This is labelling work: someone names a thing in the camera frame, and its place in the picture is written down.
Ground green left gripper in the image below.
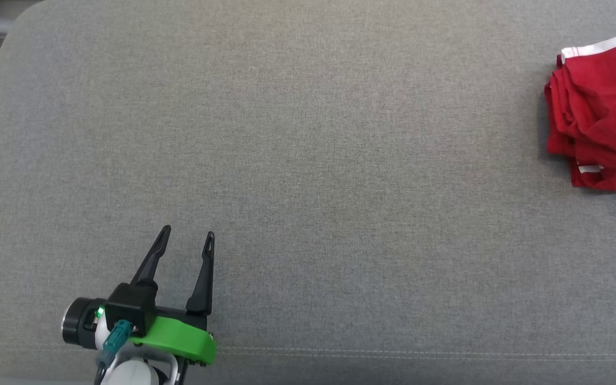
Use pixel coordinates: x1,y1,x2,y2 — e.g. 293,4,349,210
128,225,218,367

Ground red shorts with white stripe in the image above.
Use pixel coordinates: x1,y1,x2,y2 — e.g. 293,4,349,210
543,27,616,161

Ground black left cable teal connector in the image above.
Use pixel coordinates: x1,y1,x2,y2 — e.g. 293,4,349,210
93,319,133,385

